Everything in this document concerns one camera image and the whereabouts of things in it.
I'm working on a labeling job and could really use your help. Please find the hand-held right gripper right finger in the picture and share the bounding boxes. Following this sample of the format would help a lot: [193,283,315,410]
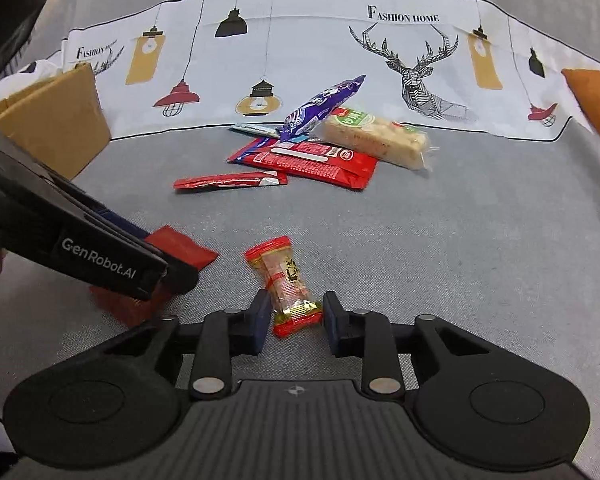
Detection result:
[322,291,486,400]

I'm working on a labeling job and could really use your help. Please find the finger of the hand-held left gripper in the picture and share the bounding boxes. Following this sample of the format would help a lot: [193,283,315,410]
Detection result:
[55,175,154,246]
[150,252,201,306]

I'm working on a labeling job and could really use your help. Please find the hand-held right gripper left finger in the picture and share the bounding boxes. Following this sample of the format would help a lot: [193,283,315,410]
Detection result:
[105,290,272,401]

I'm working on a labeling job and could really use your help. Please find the clear red-ended candy packet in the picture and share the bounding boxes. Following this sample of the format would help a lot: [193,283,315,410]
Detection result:
[245,236,325,339]

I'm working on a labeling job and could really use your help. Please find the cardboard box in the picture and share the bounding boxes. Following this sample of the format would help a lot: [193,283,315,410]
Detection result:
[0,62,112,181]

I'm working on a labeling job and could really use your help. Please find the slim red stick packet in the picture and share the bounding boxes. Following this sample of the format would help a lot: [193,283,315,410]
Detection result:
[173,171,289,193]

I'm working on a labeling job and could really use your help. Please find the white cloth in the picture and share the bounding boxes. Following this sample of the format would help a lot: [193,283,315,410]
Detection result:
[0,59,64,113]

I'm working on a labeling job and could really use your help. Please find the thin blue white packet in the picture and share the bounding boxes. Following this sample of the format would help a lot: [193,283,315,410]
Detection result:
[230,123,282,137]

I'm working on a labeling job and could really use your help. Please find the large red snack packet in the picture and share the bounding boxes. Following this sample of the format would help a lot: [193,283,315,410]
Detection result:
[226,136,379,191]

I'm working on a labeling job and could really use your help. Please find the clear wrapped rice cracker bar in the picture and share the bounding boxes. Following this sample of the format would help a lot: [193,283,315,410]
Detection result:
[320,106,439,174]

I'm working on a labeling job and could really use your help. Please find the purple snack packet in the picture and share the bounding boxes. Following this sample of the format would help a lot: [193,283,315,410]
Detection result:
[279,75,367,142]

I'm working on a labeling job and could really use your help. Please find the orange pillow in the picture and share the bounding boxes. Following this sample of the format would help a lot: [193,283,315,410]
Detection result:
[561,67,600,167]

